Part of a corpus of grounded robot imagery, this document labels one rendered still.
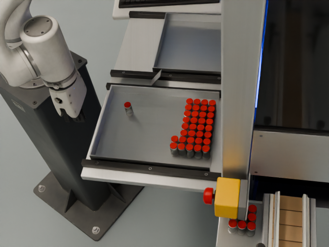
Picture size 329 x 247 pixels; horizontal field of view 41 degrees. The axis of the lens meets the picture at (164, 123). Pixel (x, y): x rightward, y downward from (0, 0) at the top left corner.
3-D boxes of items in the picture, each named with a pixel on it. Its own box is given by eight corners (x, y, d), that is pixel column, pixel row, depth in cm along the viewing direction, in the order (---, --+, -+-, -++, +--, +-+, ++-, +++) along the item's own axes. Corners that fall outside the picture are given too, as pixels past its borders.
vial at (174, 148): (179, 150, 125) (177, 142, 121) (177, 157, 124) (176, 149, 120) (171, 150, 125) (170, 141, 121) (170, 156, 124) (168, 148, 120)
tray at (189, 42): (263, 23, 151) (264, 15, 148) (259, 81, 136) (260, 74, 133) (166, 20, 157) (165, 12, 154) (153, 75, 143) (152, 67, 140)
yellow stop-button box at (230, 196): (246, 192, 107) (248, 179, 101) (245, 220, 103) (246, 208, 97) (216, 189, 108) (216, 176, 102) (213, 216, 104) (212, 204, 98)
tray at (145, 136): (219, 99, 134) (219, 91, 131) (209, 173, 120) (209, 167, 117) (113, 91, 140) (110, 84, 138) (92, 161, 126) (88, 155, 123)
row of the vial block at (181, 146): (194, 107, 133) (193, 98, 129) (185, 158, 123) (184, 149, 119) (187, 107, 133) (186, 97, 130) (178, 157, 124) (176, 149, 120)
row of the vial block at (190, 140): (201, 108, 133) (201, 98, 129) (194, 159, 123) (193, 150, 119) (194, 107, 133) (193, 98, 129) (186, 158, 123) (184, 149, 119)
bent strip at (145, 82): (163, 81, 141) (161, 69, 136) (162, 88, 139) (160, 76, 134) (121, 79, 143) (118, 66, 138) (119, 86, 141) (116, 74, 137)
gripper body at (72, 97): (68, 92, 100) (81, 120, 109) (81, 59, 105) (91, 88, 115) (37, 90, 101) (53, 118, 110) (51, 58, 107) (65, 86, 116)
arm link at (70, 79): (68, 85, 98) (71, 93, 101) (79, 56, 103) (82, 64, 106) (33, 83, 100) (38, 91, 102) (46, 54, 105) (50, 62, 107)
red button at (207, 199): (220, 193, 106) (220, 185, 103) (218, 208, 104) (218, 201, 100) (204, 191, 107) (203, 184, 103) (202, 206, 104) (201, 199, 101)
